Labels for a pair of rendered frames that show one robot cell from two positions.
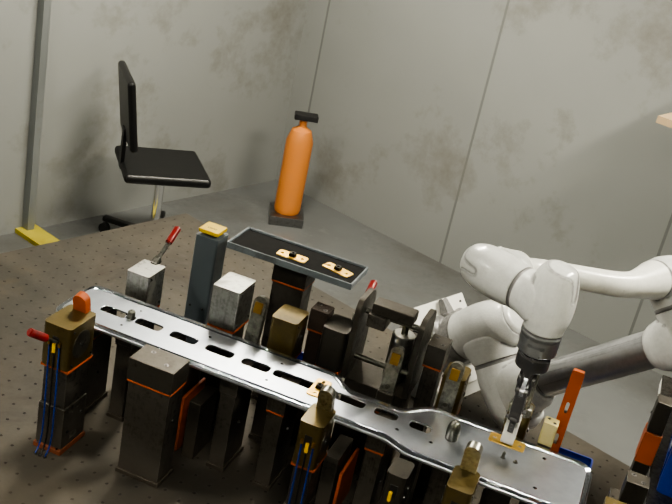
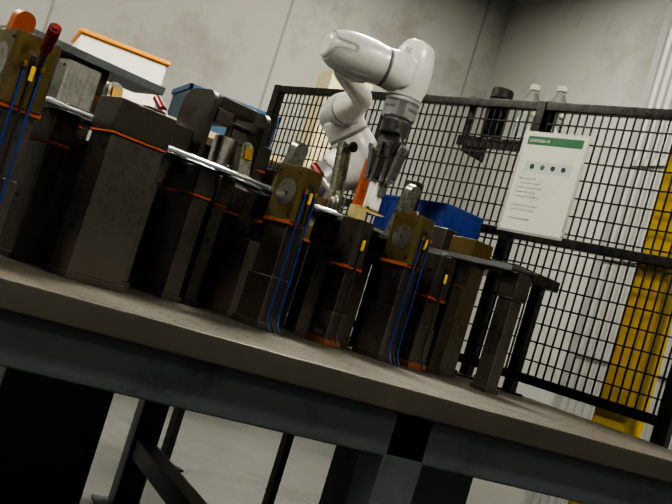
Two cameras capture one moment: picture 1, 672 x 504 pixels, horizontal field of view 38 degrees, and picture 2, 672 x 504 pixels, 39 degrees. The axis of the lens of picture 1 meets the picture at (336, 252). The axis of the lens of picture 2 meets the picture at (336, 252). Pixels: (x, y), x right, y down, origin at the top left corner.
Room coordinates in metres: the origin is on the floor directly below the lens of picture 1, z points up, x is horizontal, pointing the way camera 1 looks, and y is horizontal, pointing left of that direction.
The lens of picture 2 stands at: (0.78, 1.60, 0.79)
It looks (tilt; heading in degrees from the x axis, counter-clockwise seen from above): 3 degrees up; 300
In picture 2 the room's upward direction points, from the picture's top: 17 degrees clockwise
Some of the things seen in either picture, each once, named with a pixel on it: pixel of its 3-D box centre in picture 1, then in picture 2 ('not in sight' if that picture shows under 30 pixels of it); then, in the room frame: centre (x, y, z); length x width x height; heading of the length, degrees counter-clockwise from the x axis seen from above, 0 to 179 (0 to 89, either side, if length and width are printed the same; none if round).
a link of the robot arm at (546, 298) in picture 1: (547, 294); (407, 69); (1.94, -0.46, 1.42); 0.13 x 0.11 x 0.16; 48
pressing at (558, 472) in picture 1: (310, 388); (220, 171); (2.06, -0.01, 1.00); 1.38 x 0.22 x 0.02; 74
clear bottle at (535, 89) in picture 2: not in sight; (527, 116); (1.85, -1.12, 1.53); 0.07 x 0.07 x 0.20
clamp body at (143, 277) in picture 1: (141, 324); not in sight; (2.39, 0.49, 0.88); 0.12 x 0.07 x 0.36; 164
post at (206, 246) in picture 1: (201, 302); not in sight; (2.52, 0.35, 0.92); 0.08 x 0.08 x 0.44; 74
